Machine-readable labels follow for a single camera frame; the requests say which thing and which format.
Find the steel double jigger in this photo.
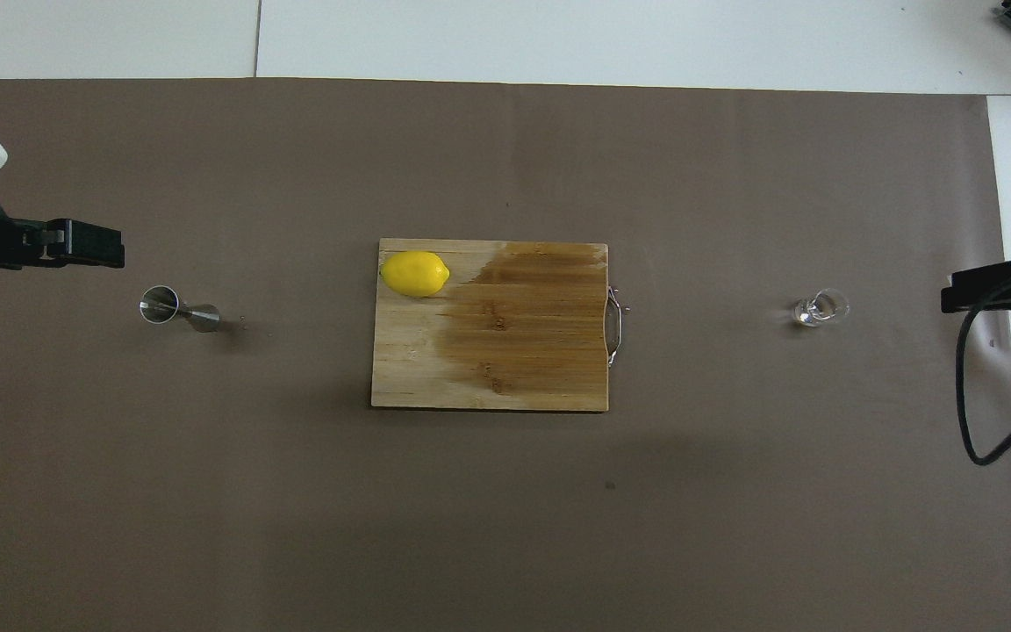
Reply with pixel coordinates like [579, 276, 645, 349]
[139, 285, 222, 334]

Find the small clear glass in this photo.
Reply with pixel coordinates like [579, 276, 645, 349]
[792, 288, 850, 328]

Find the brown paper table mat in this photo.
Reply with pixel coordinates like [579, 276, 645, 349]
[0, 77, 1011, 632]

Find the yellow lemon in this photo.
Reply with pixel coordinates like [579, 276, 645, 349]
[380, 250, 451, 298]

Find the wooden cutting board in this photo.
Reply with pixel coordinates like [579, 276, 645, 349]
[370, 238, 630, 413]

